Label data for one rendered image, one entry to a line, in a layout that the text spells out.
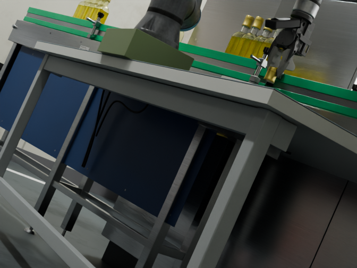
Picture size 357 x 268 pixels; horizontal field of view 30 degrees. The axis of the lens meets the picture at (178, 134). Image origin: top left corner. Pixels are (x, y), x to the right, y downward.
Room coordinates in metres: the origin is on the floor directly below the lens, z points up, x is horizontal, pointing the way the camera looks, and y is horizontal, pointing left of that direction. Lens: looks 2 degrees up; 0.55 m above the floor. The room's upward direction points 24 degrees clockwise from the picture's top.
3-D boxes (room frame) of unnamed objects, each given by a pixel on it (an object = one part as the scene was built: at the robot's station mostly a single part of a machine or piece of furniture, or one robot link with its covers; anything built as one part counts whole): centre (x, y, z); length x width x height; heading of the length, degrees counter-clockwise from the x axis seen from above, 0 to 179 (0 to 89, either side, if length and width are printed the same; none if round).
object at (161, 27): (2.03, 0.18, 0.88); 0.15 x 0.15 x 0.10
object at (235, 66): (2.91, 0.43, 0.93); 1.75 x 0.01 x 0.08; 41
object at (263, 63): (2.23, -0.18, 0.95); 0.17 x 0.03 x 0.12; 131
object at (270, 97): (2.36, -0.39, 0.73); 1.58 x 1.52 x 0.04; 30
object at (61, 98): (2.94, 0.34, 0.54); 1.59 x 0.18 x 0.43; 41
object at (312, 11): (2.09, -0.20, 1.14); 0.08 x 0.08 x 0.05
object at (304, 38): (2.09, -0.21, 1.06); 0.09 x 0.08 x 0.12; 130
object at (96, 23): (2.99, 0.56, 0.94); 0.07 x 0.04 x 0.13; 131
